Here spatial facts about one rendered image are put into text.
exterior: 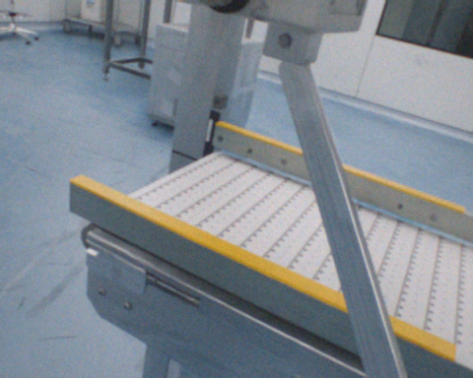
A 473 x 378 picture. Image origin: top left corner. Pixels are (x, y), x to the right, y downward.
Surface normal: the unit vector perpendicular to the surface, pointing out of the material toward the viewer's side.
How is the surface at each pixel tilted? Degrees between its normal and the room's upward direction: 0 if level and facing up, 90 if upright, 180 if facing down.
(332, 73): 90
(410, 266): 0
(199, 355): 90
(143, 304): 90
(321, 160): 87
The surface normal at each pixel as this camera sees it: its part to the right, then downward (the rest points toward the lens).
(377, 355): -0.85, 0.03
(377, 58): -0.45, 0.33
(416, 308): 0.18, -0.87
